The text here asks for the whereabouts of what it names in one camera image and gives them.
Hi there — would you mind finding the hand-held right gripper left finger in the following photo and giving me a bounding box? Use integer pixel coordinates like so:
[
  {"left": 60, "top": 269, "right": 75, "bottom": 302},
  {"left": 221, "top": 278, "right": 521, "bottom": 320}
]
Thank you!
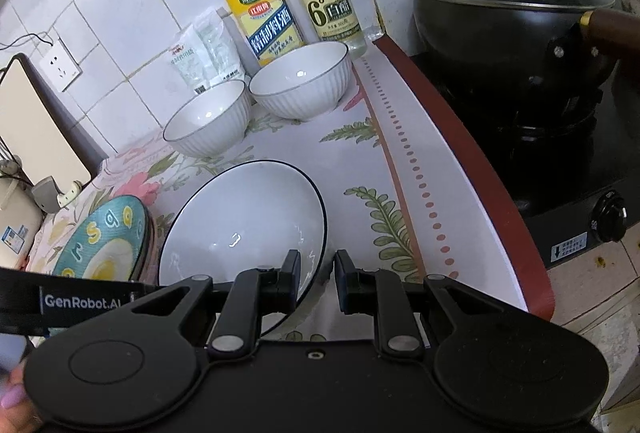
[{"left": 132, "top": 249, "right": 303, "bottom": 350}]

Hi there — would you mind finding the black power cable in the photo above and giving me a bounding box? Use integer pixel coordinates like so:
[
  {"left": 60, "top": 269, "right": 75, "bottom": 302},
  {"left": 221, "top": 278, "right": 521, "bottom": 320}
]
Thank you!
[{"left": 0, "top": 29, "right": 57, "bottom": 51}]

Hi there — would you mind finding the steel cleaver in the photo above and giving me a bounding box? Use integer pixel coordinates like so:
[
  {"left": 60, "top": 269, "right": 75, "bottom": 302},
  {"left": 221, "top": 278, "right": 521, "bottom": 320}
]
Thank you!
[{"left": 31, "top": 177, "right": 62, "bottom": 215}]

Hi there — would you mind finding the floral tablecloth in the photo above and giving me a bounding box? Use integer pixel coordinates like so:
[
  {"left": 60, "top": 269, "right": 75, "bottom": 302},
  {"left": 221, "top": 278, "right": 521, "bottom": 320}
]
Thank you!
[{"left": 25, "top": 38, "right": 556, "bottom": 344}]

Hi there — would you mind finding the person's left hand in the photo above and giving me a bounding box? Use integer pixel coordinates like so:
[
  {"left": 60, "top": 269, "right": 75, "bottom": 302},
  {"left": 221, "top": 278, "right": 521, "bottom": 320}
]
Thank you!
[{"left": 0, "top": 359, "right": 48, "bottom": 433}]

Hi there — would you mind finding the blue fried egg plate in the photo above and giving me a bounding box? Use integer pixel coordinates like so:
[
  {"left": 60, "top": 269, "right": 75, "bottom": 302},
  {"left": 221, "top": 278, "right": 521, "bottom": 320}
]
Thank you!
[{"left": 51, "top": 194, "right": 151, "bottom": 282}]

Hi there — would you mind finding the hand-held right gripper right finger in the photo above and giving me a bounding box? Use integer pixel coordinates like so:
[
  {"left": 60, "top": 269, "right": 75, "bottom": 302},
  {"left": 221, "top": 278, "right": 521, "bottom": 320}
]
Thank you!
[{"left": 334, "top": 249, "right": 506, "bottom": 354}]

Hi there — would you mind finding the white ribbed bowl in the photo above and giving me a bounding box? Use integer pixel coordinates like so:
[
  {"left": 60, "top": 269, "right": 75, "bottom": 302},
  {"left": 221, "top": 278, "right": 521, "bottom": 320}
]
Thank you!
[
  {"left": 248, "top": 42, "right": 351, "bottom": 123},
  {"left": 162, "top": 80, "right": 252, "bottom": 159},
  {"left": 158, "top": 160, "right": 328, "bottom": 339}
]

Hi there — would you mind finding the white wall socket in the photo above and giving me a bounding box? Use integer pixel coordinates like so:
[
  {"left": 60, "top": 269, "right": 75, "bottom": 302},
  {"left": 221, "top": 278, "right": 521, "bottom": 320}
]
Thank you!
[{"left": 39, "top": 38, "right": 83, "bottom": 92}]

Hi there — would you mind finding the white salt bag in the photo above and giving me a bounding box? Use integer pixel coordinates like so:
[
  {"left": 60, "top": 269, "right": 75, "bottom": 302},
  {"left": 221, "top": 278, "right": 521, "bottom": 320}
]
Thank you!
[{"left": 167, "top": 8, "right": 246, "bottom": 95}]

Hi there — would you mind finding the white board holder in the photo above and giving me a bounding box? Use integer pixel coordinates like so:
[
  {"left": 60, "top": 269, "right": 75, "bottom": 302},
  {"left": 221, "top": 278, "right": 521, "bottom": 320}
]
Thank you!
[{"left": 56, "top": 180, "right": 84, "bottom": 209}]

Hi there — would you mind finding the black wok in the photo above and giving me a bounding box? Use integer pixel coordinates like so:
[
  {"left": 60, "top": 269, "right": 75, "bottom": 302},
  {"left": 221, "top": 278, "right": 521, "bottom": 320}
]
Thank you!
[{"left": 410, "top": 0, "right": 640, "bottom": 114}]

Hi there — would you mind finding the black gas stove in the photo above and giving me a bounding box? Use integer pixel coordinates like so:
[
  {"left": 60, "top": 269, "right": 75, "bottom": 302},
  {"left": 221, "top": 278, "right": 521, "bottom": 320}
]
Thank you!
[{"left": 412, "top": 53, "right": 640, "bottom": 270}]

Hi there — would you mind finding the white cutting board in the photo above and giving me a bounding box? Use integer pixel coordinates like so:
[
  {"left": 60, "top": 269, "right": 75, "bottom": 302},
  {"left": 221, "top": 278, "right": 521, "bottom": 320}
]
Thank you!
[{"left": 0, "top": 53, "right": 108, "bottom": 199}]

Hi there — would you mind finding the white rice cooker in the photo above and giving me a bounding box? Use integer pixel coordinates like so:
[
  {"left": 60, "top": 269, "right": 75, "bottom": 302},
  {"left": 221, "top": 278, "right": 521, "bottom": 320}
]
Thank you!
[{"left": 0, "top": 158, "right": 43, "bottom": 271}]

